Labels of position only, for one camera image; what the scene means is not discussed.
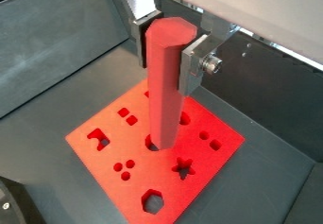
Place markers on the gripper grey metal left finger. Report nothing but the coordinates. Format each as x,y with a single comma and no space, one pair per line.
142,13

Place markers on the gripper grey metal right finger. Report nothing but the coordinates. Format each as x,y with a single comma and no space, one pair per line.
199,56

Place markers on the red hexagonal peg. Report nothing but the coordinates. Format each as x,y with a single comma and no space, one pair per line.
167,37

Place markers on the black round object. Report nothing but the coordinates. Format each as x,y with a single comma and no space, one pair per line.
17,209

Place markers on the red shape-sorting board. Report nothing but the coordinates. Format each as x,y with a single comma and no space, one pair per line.
152,183

